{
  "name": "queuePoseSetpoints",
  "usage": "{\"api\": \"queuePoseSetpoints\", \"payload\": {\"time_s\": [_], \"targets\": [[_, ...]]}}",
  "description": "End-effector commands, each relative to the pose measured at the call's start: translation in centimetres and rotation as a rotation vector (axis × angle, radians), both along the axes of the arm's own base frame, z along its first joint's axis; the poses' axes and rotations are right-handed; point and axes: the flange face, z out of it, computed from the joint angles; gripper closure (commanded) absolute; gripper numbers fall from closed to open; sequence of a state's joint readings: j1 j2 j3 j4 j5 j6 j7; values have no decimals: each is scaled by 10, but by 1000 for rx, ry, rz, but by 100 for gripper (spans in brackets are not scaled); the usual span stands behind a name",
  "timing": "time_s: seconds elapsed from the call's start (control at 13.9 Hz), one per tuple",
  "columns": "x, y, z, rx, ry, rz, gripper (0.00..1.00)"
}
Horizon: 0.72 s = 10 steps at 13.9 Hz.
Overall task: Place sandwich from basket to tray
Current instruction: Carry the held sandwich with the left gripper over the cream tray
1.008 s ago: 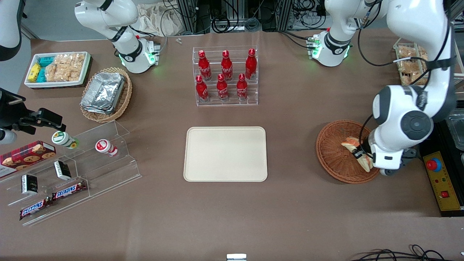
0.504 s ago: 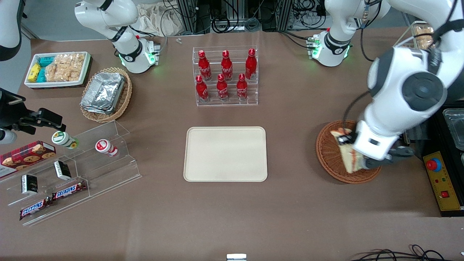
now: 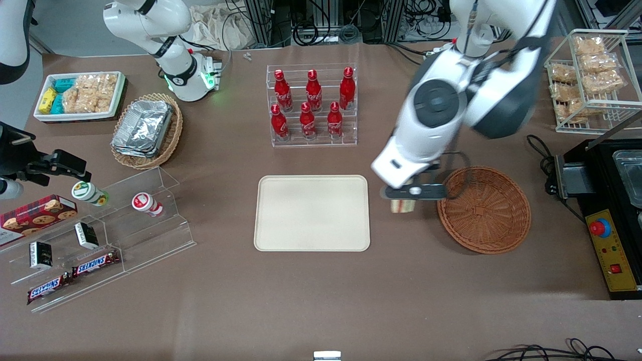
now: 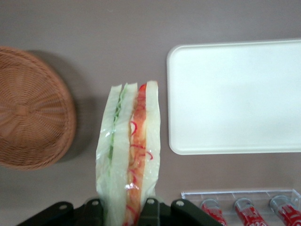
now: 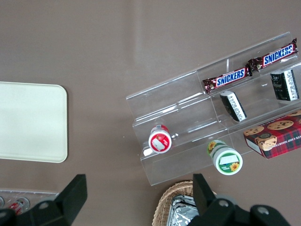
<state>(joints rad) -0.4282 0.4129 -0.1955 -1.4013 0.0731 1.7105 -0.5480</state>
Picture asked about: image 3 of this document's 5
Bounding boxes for yellow snack packet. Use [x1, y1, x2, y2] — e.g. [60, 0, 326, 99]
[39, 88, 58, 115]

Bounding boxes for light wicker basket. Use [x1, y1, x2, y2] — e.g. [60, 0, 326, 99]
[110, 93, 184, 170]

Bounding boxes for white wire rack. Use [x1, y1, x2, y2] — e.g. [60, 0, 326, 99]
[545, 29, 642, 135]

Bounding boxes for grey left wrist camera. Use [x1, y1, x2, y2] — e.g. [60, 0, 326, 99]
[380, 184, 448, 201]

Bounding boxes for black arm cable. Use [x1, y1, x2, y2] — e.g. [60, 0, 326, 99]
[440, 150, 472, 201]

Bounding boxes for beige cloth bag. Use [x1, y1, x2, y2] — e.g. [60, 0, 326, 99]
[188, 5, 251, 51]

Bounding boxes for yellow emergency stop box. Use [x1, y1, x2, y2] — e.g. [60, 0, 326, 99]
[588, 210, 640, 292]

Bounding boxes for clear acrylic bottle rack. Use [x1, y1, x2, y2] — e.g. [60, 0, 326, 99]
[266, 63, 358, 147]

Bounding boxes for black floor cables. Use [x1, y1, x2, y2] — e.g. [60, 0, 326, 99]
[484, 338, 642, 361]

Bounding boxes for clear plastic container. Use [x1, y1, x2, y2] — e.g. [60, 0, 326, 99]
[612, 149, 642, 209]

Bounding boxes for Snickers chocolate bar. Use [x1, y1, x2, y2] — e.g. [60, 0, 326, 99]
[27, 273, 71, 305]
[72, 250, 121, 278]

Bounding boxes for red tartan cookie box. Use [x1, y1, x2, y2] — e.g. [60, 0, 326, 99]
[0, 195, 78, 246]

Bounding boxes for clear acrylic stepped shelf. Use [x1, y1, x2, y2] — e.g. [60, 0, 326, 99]
[0, 166, 196, 314]

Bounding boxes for red-capped yoghurt bottle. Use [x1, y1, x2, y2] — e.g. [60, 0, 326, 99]
[131, 193, 164, 217]

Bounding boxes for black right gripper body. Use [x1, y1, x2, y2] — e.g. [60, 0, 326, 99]
[0, 123, 51, 180]

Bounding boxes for aluminium frame post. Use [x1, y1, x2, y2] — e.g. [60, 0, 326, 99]
[245, 0, 291, 49]
[384, 0, 408, 44]

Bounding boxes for small black white box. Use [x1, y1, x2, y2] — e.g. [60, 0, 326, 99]
[74, 222, 99, 250]
[29, 241, 54, 270]

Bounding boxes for black appliance power cable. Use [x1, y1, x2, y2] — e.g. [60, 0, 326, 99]
[527, 134, 558, 194]

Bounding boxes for red cola bottle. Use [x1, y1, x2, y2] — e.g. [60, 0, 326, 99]
[327, 102, 343, 139]
[271, 104, 290, 141]
[306, 70, 323, 112]
[299, 102, 317, 140]
[274, 69, 293, 112]
[339, 67, 356, 110]

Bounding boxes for black appliance base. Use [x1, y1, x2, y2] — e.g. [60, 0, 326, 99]
[554, 138, 642, 301]

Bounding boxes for brown wicker basket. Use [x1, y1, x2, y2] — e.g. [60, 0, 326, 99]
[437, 166, 531, 255]

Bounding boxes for beige plastic tray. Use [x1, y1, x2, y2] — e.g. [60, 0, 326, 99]
[254, 174, 371, 252]

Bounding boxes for white rectangular snack tray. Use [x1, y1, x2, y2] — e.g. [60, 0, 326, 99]
[34, 71, 126, 122]

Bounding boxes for clear bag of rice crackers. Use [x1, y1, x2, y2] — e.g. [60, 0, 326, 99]
[63, 74, 118, 114]

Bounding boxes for green-capped yoghurt bottle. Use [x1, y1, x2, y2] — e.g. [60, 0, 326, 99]
[71, 182, 109, 207]

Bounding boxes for coiled black cable bundle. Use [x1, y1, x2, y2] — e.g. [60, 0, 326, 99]
[292, 21, 363, 46]

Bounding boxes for stack of foil trays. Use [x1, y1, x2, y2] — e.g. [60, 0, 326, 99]
[111, 99, 174, 158]

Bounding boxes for bagged fried snack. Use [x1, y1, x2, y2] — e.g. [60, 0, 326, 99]
[574, 36, 606, 55]
[552, 83, 585, 101]
[579, 53, 620, 74]
[584, 70, 625, 94]
[557, 98, 598, 124]
[549, 64, 577, 84]

